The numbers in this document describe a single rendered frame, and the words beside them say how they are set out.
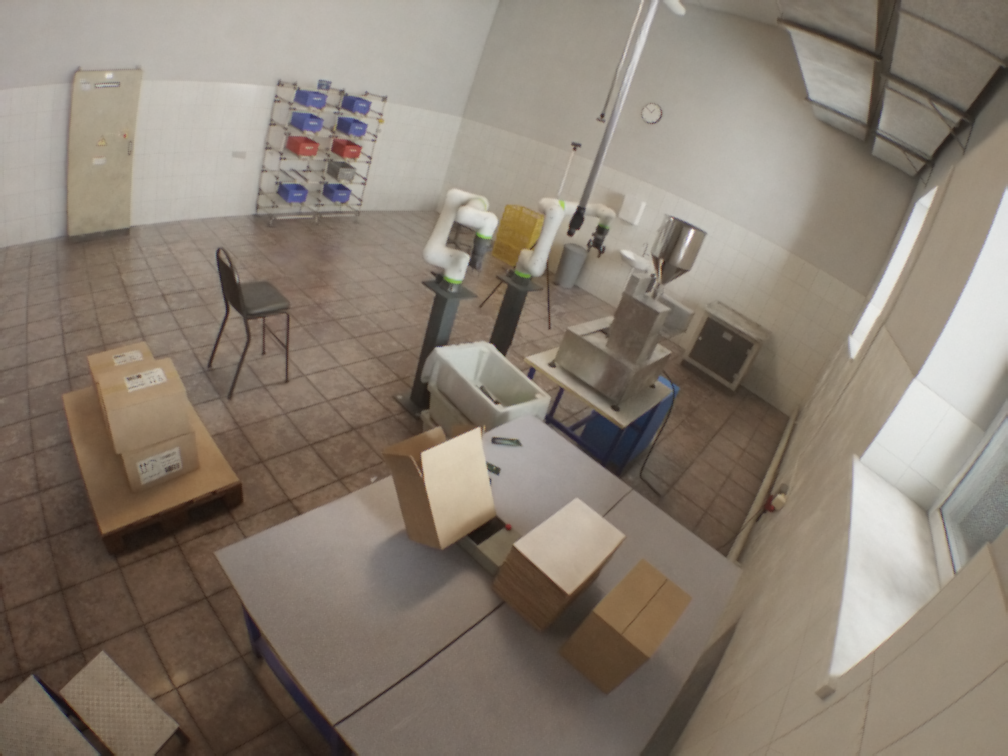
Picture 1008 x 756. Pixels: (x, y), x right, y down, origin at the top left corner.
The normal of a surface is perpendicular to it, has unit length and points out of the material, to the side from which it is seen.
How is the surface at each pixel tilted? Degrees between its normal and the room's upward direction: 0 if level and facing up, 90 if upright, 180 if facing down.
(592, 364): 90
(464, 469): 55
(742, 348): 90
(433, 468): 62
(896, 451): 90
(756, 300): 90
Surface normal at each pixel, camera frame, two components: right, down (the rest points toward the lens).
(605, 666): -0.66, 0.20
